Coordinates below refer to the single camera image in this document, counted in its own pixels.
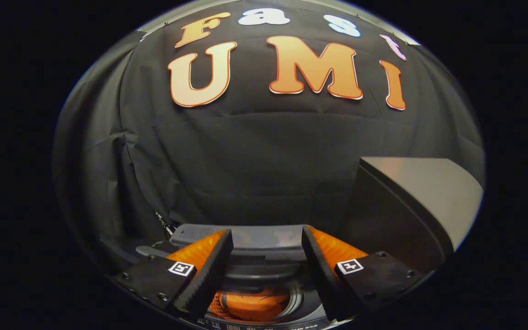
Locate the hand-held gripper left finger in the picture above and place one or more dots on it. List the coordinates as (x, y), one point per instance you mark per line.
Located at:
(209, 275)

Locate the grey washing machine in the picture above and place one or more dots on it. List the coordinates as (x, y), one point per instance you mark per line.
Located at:
(307, 300)

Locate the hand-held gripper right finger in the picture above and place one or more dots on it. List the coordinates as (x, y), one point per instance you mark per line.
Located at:
(321, 270)

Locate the yellow polo shirt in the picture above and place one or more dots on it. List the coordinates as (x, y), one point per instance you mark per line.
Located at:
(255, 307)

